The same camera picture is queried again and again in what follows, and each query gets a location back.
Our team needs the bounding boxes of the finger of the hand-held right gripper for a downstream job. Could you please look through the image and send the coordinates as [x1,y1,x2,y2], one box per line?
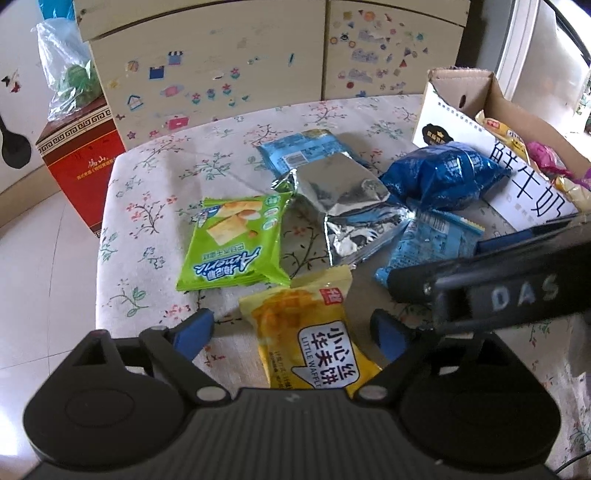
[387,257,467,304]
[475,216,585,254]

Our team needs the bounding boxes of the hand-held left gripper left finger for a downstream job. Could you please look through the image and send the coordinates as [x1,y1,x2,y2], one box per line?
[69,308,230,407]

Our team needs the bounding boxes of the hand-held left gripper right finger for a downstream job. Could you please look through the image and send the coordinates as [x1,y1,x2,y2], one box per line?
[353,308,522,407]

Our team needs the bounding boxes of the light blue snack packet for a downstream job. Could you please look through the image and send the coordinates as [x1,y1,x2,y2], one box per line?
[256,129,354,178]
[374,210,485,291]

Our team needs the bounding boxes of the beige snack packet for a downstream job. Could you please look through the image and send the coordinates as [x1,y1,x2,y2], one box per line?
[551,175,591,208]

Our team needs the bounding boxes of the pink snack packet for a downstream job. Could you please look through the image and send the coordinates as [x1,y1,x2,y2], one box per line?
[526,141,572,178]

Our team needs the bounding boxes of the green cracker packet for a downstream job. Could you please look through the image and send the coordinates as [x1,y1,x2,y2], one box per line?
[176,193,295,292]

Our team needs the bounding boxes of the blue foil snack bag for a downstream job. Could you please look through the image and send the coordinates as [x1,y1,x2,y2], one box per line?
[379,141,512,212]

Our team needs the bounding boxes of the silver foil snack bag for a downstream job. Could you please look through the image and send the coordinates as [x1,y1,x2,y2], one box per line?
[270,152,416,269]

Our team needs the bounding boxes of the cardboard box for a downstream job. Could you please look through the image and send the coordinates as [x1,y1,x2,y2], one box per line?
[412,68,591,232]

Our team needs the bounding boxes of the floral tablecloth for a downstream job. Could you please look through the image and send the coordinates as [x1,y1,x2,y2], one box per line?
[95,95,591,480]

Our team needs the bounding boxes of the white refrigerator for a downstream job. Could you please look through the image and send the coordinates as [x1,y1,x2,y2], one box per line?
[496,0,591,137]

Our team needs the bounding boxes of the red patterned box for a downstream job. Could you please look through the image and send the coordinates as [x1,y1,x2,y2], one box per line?
[36,99,127,239]

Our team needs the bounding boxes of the cream cabinet with stickers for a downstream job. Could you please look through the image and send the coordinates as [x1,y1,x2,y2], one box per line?
[74,0,472,153]

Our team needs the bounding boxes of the clear plastic bag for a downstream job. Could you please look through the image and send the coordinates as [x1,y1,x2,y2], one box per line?
[36,18,106,123]

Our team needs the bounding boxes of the blue plastic bag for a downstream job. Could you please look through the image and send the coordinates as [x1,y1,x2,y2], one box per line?
[38,0,75,20]

